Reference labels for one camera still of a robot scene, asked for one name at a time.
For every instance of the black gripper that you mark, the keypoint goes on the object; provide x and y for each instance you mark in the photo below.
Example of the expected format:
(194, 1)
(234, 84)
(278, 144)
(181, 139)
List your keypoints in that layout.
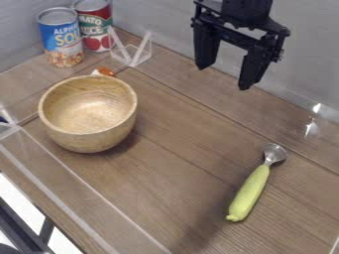
(245, 14)

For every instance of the brown wooden bowl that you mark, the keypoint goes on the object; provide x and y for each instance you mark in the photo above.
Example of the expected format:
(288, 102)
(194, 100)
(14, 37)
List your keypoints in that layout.
(89, 112)

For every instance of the orange and white toy mushroom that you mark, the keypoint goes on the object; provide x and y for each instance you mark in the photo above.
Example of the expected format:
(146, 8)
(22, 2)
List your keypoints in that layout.
(103, 71)

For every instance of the red tomato sauce can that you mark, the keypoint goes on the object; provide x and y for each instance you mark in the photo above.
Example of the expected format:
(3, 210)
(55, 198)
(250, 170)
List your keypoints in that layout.
(95, 20)

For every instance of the blue alphabet soup can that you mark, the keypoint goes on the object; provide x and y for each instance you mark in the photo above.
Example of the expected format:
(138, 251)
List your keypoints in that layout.
(62, 37)

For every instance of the clear acrylic front barrier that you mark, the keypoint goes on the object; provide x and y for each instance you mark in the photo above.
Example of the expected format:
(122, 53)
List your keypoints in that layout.
(103, 206)

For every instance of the clear acrylic corner bracket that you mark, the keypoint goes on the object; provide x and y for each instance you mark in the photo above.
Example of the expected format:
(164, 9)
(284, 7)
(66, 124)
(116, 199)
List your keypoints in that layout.
(132, 55)

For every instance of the green handled ice cream scoop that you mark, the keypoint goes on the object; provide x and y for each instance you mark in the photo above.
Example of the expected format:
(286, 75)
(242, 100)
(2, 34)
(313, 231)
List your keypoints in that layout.
(249, 193)

